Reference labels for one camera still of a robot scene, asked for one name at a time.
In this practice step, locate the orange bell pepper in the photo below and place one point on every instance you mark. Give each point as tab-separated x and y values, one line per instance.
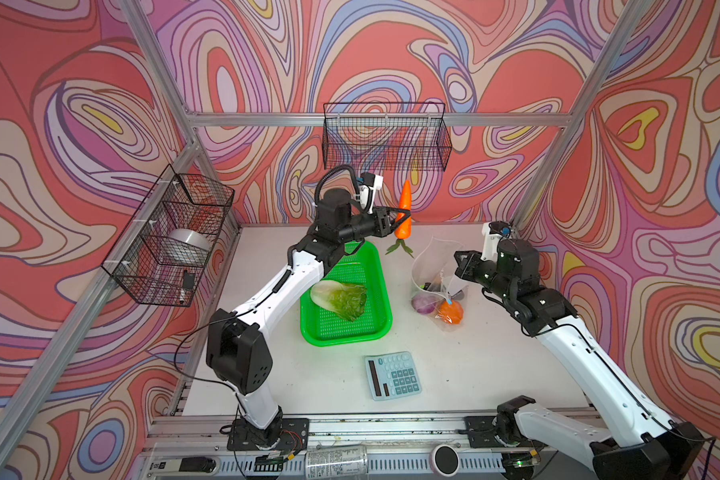
450	312

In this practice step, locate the green lettuce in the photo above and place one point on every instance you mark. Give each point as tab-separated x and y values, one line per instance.
347	301

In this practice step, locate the purple red onion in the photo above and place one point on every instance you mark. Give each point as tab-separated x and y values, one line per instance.
425	304

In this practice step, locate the teal calculator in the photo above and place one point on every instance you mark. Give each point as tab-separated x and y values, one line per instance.
392	376

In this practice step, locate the green plastic basket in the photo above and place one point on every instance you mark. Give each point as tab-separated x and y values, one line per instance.
362	265

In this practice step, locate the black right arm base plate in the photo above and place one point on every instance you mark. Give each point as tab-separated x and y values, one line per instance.
496	432

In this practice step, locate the white roll in basket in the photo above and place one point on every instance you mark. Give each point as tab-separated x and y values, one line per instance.
191	240

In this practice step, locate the clear zip top bag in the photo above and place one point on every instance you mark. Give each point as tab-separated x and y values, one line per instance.
433	272

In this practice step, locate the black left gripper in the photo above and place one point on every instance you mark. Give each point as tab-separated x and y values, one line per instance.
380	222

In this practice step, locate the black wire basket rear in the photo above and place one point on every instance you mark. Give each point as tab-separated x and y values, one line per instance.
376	136

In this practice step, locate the black wire basket left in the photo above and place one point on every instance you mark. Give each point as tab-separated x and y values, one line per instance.
149	266

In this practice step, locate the aluminium front rail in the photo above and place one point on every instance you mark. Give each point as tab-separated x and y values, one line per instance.
398	446

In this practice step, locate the black device on rail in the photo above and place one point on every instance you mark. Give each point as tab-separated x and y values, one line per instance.
202	465

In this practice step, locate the silver drink can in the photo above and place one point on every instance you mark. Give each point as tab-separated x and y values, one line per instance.
342	463

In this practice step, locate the orange carrot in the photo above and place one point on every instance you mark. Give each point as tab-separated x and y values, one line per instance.
403	232

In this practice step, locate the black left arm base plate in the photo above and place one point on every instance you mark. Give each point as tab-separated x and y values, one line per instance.
289	434

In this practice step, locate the black wire basket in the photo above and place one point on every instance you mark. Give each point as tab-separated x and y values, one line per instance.
376	136
149	266

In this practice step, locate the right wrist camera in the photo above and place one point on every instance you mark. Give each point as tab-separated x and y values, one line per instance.
493	233

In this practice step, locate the aluminium frame post right rear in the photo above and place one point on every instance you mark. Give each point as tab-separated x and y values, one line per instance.
613	47

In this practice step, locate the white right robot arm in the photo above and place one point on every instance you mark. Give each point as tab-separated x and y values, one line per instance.
639	440

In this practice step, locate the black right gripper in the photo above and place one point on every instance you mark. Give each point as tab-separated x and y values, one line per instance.
465	268

